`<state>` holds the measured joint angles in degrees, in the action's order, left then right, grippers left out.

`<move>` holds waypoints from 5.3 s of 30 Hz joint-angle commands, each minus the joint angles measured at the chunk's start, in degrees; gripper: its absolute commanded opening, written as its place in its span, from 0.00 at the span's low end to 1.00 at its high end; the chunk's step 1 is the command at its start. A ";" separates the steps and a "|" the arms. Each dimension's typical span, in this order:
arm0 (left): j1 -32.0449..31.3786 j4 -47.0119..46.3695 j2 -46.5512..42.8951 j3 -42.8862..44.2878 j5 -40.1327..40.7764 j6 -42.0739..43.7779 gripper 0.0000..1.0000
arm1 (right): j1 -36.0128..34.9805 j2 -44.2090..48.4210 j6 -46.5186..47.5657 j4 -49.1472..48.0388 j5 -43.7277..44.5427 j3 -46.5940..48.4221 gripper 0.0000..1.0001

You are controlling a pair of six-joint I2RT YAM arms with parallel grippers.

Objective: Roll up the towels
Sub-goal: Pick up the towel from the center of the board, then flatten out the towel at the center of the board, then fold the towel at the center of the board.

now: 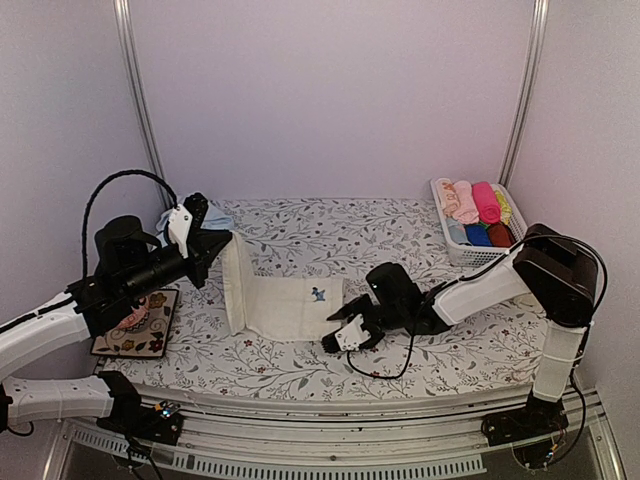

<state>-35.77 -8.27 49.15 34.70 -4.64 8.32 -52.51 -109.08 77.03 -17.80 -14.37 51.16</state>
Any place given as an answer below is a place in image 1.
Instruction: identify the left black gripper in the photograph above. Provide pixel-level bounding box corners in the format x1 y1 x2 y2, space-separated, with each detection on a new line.
123 229 232 302

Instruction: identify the cream white towel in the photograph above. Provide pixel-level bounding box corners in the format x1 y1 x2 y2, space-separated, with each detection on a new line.
221 232 344 342

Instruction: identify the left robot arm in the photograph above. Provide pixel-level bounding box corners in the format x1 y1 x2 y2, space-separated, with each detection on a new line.
1 209 233 435

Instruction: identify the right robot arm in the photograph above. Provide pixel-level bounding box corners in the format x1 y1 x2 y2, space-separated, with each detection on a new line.
321 224 608 445

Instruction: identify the light blue crumpled cloth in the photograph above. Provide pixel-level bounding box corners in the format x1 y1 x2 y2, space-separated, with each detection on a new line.
156 200 235 238

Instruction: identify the pink patterned cupcake liner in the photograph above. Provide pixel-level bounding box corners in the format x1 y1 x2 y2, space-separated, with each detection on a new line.
116 297 149 330

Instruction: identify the floral square plate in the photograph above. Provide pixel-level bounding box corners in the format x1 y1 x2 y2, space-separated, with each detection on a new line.
91 289 180 360

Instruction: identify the light blue rolled towel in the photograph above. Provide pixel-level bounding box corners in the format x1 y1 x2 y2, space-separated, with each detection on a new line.
446 217 471 246

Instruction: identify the floral table cloth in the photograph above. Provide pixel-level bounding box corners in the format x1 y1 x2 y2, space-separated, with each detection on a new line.
101 199 547 402

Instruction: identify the cream printed rolled towel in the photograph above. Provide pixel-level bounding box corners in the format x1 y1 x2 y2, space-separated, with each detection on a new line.
436 178 460 217

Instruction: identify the light pink rolled towel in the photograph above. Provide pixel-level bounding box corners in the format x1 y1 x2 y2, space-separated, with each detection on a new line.
453 180 479 225

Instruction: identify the dark red rolled towel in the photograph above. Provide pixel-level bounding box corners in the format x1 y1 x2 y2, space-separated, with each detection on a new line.
487 223 516 248

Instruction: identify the hot pink rolled towel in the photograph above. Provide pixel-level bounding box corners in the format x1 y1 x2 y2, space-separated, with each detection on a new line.
472 182 501 224

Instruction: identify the cream ceramic mug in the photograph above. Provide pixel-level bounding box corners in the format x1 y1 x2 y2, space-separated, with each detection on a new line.
513 293 542 312

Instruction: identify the yellow rolled towel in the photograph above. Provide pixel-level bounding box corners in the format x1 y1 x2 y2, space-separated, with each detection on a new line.
494 189 513 225

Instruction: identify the left black braided cable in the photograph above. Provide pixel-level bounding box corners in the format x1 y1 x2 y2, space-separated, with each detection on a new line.
79 169 179 281

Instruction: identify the front aluminium rail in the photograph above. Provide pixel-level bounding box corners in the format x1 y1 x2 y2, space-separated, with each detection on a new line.
43 387 627 479

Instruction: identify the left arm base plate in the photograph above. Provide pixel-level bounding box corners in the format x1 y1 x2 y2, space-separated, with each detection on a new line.
96 401 184 446

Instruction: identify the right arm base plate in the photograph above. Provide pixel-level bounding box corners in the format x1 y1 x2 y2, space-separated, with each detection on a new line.
481 396 569 446

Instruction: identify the left aluminium frame post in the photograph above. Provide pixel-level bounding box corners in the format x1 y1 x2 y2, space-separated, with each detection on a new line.
113 0 165 180

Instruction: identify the aluminium frame post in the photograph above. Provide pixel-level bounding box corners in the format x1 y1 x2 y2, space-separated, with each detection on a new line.
113 0 165 180
498 0 550 187

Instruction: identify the right aluminium frame post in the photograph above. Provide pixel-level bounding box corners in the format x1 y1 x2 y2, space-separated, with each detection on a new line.
498 0 550 187

